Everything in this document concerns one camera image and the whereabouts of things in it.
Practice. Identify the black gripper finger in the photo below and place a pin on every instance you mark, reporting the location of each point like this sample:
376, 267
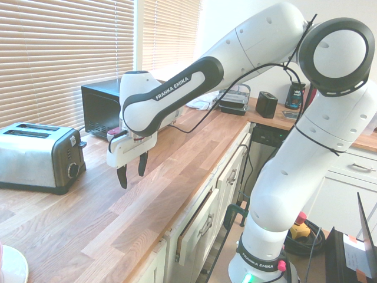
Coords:
142, 165
122, 177

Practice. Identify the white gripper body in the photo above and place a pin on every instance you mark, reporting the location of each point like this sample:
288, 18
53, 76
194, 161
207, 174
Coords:
129, 148

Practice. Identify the stainless steel two-slot toaster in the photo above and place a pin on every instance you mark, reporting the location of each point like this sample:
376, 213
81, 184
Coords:
38, 157

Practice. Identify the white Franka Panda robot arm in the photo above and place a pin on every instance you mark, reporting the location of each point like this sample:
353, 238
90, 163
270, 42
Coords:
265, 97

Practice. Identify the black microwave oven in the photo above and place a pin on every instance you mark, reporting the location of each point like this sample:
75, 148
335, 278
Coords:
100, 107

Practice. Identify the white crumpled cloth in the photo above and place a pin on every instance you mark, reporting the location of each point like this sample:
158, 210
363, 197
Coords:
203, 101

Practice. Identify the green clamp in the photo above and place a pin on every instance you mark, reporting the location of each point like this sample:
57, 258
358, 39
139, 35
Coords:
235, 213

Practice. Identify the black plastic food container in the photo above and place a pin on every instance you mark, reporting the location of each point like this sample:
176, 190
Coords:
234, 103

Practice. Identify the narrow wooden window blind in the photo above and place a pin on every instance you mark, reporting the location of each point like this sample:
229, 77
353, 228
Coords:
169, 35

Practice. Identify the stainless steel dishwasher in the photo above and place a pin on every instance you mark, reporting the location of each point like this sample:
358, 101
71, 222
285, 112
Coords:
265, 144

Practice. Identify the small black box appliance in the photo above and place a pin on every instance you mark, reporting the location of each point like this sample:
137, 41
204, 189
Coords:
266, 104

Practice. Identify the white plate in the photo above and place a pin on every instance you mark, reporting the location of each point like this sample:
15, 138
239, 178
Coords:
13, 263

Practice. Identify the dark protein powder tub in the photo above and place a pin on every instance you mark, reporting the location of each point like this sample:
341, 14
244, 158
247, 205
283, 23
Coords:
295, 95

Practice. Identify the yellow emergency stop button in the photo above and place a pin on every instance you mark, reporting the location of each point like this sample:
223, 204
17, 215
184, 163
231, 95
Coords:
300, 227

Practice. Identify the black box with paper label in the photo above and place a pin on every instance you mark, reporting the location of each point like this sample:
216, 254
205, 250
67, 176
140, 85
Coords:
346, 256

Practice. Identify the open black laptop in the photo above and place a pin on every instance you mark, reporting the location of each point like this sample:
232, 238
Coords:
366, 230

